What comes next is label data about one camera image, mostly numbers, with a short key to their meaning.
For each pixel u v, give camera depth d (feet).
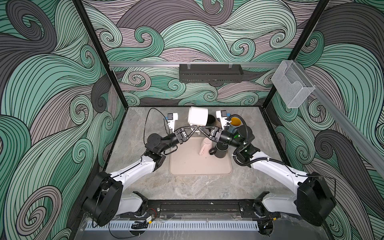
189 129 2.12
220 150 2.79
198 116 2.08
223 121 2.09
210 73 3.18
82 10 2.37
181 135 2.03
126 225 2.29
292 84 2.61
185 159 3.04
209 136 2.08
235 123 3.30
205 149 2.91
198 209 2.44
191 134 2.12
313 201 1.32
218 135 1.97
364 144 1.73
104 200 1.33
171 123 2.13
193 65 3.05
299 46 2.79
